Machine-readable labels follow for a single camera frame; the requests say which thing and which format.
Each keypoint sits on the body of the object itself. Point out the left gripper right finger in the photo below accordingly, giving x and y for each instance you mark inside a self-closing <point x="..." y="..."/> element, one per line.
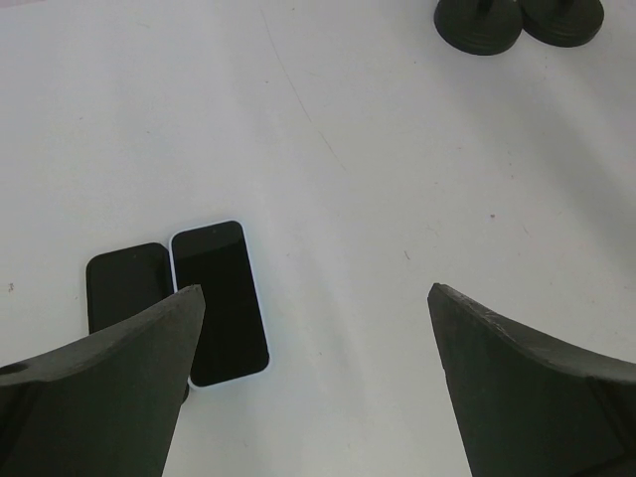
<point x="527" y="403"/>

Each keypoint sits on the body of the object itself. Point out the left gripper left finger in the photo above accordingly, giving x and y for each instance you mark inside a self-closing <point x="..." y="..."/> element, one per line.
<point x="106" y="404"/>

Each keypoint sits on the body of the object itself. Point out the black smartphone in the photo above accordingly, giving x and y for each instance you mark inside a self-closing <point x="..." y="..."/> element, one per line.
<point x="124" y="282"/>

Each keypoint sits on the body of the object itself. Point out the black phone stand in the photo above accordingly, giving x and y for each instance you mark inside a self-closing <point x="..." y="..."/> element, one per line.
<point x="564" y="24"/>
<point x="480" y="28"/>

